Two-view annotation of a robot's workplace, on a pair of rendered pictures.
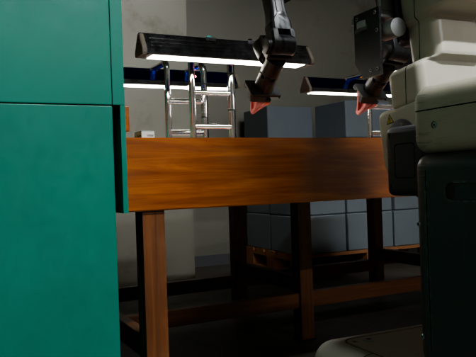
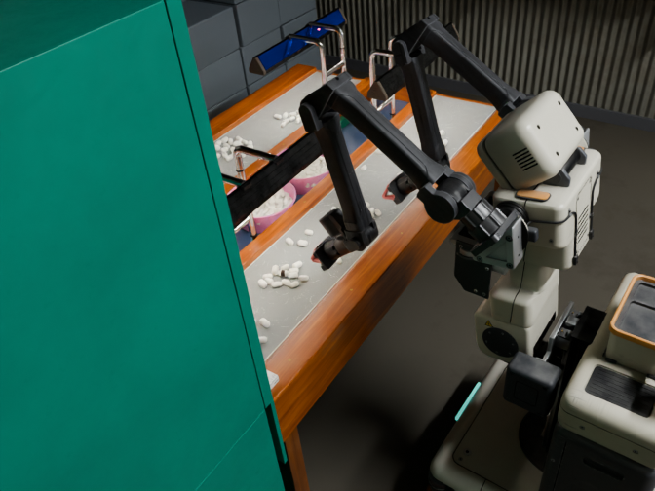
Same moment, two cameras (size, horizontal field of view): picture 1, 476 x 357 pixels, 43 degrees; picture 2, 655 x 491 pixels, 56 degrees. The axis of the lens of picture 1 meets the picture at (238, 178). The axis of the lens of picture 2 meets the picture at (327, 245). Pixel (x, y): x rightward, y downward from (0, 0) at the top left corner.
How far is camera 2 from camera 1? 1.58 m
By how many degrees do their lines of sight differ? 45
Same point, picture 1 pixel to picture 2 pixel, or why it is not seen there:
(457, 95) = (610, 428)
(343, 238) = not seen: hidden behind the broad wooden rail
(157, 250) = (295, 448)
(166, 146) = (293, 385)
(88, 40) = (240, 384)
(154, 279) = (296, 465)
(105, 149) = (266, 440)
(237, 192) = (338, 364)
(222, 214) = not seen: hidden behind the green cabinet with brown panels
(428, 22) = (536, 268)
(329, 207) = (232, 88)
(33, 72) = (208, 449)
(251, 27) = not seen: outside the picture
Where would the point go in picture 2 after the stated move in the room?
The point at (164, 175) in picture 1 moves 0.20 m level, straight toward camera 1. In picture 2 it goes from (295, 403) to (339, 455)
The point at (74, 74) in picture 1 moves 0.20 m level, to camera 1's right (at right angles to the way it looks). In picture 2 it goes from (235, 418) to (315, 379)
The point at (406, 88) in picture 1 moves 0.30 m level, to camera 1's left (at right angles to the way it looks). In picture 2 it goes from (512, 316) to (418, 364)
